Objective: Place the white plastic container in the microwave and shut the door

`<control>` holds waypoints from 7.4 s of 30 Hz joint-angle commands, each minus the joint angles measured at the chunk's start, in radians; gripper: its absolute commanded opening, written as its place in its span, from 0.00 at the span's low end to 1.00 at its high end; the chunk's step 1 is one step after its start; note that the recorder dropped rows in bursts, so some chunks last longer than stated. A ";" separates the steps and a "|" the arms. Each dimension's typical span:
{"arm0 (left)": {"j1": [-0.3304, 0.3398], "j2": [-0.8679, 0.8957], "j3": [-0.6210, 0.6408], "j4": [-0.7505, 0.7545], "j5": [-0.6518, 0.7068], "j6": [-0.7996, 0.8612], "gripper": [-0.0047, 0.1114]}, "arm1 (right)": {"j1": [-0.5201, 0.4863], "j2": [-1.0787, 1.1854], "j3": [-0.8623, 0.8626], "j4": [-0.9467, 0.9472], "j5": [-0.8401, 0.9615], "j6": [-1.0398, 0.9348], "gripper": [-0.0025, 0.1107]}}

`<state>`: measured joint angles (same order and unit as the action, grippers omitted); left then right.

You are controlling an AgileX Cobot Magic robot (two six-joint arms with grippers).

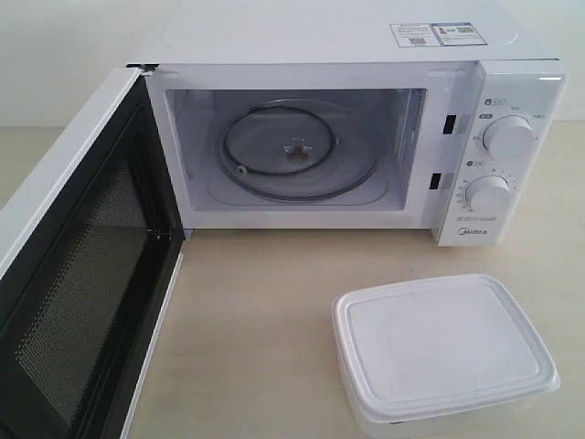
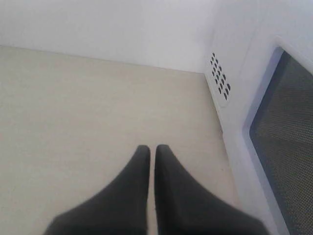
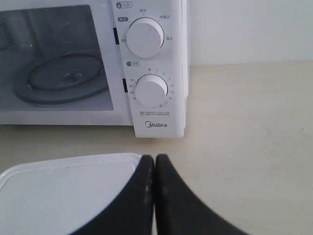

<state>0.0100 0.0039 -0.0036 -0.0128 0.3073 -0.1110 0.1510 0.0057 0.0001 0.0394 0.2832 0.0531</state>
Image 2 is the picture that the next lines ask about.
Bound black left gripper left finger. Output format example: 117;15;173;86
45;145;150;235

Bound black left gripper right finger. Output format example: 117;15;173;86
154;144;268;235

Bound white microwave door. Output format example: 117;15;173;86
220;38;313;235

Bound white microwave oven body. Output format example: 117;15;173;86
200;0;313;133

